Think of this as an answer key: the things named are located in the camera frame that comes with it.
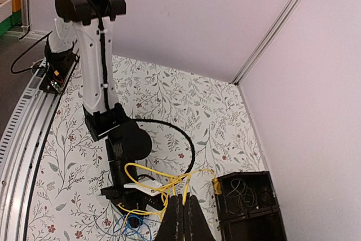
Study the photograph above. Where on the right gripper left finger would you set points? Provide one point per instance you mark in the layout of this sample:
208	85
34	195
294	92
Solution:
171	227

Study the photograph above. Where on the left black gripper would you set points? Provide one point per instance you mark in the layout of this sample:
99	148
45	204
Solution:
133	201

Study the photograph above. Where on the black bin compartment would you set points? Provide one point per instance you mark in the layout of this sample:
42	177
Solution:
261	226
244	194

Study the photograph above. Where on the left arm base electronics board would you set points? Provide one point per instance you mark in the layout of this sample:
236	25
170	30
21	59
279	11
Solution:
56	74

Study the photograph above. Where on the left aluminium frame post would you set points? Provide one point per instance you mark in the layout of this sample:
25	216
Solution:
266	41

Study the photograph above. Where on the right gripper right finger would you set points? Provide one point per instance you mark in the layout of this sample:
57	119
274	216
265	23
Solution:
195	226

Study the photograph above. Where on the floral patterned table cloth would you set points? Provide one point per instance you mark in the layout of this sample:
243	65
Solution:
189	118

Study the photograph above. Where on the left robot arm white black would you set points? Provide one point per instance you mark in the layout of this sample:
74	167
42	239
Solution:
93	22

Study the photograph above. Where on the black bin middle compartment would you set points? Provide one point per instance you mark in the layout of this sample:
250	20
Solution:
261	226

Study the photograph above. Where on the aluminium front rail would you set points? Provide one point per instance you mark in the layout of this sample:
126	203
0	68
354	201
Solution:
37	161

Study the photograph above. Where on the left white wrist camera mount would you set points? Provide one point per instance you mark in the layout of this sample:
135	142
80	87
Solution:
148	187

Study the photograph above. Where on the black bin left compartment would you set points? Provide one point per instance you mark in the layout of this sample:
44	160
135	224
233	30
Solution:
244	194

